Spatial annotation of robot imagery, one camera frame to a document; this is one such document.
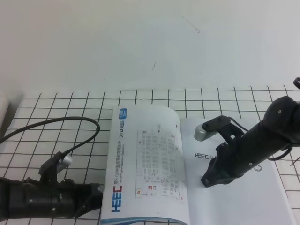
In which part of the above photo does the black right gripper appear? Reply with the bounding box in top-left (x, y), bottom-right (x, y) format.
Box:
top-left (201, 131), bottom-right (272, 188)

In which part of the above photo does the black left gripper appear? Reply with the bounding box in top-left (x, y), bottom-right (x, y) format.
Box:
top-left (23, 152), bottom-right (103, 218)

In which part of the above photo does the white exhibition catalogue book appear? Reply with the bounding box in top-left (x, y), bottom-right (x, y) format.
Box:
top-left (100, 105), bottom-right (296, 225)

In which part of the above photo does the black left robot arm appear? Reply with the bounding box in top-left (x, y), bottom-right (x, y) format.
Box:
top-left (0, 152), bottom-right (103, 221)

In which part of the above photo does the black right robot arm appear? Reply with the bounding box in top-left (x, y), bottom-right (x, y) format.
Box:
top-left (194, 96), bottom-right (300, 188)

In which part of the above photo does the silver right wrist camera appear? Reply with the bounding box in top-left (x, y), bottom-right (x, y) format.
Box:
top-left (194, 124), bottom-right (218, 142)

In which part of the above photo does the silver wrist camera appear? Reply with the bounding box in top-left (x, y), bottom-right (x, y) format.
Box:
top-left (57, 155), bottom-right (73, 173)
top-left (194, 124), bottom-right (218, 142)

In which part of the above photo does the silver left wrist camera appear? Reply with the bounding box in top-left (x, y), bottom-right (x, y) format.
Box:
top-left (57, 155), bottom-right (73, 173)

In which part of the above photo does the black left camera cable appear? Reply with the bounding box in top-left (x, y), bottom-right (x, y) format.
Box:
top-left (0, 117), bottom-right (101, 162)

